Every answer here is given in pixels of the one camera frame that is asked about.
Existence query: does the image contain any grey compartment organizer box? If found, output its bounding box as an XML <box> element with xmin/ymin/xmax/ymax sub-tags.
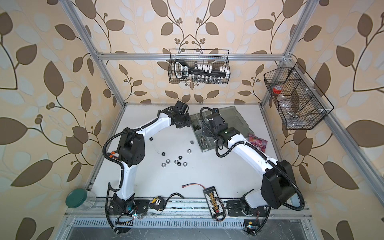
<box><xmin>191</xmin><ymin>106</ymin><xmax>254</xmax><ymax>153</ymax></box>

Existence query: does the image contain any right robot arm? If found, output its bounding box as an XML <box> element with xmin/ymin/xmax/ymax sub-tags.
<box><xmin>200</xmin><ymin>107</ymin><xmax>305</xmax><ymax>213</ymax></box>

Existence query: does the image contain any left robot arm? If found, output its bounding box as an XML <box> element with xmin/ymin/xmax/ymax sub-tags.
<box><xmin>102</xmin><ymin>101</ymin><xmax>191</xmax><ymax>215</ymax></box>

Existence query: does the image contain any pink candy bag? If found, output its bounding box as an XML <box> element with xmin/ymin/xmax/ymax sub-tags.
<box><xmin>248</xmin><ymin>135</ymin><xmax>268</xmax><ymax>153</ymax></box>

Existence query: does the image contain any socket set holder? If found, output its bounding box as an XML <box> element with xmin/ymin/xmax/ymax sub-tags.
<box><xmin>173</xmin><ymin>60</ymin><xmax>231</xmax><ymax>79</ymax></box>

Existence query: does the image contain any red cap bottle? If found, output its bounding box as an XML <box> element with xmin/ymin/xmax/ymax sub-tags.
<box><xmin>272</xmin><ymin>85</ymin><xmax>283</xmax><ymax>96</ymax></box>

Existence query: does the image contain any black charger board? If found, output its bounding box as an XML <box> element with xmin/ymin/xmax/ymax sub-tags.
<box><xmin>203</xmin><ymin>186</ymin><xmax>227</xmax><ymax>222</ymax></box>

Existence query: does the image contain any yellow black tape measure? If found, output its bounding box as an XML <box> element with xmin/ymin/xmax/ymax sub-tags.
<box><xmin>149</xmin><ymin>196</ymin><xmax>166</xmax><ymax>212</ymax></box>

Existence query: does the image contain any green lid jar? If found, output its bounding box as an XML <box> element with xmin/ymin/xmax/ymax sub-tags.
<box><xmin>65</xmin><ymin>188</ymin><xmax>96</xmax><ymax>211</ymax></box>

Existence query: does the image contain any center wire basket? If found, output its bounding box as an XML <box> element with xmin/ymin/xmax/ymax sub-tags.
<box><xmin>168</xmin><ymin>48</ymin><xmax>231</xmax><ymax>85</ymax></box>

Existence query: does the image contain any wire basket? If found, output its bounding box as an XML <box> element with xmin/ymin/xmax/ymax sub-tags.
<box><xmin>168</xmin><ymin>48</ymin><xmax>231</xmax><ymax>85</ymax></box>
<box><xmin>264</xmin><ymin>63</ymin><xmax>334</xmax><ymax>130</ymax></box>

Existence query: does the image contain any red black cable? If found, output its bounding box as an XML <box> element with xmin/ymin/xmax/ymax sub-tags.
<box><xmin>181</xmin><ymin>182</ymin><xmax>206</xmax><ymax>190</ymax></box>

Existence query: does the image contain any right wire basket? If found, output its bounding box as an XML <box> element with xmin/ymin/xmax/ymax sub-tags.
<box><xmin>264</xmin><ymin>63</ymin><xmax>334</xmax><ymax>130</ymax></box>

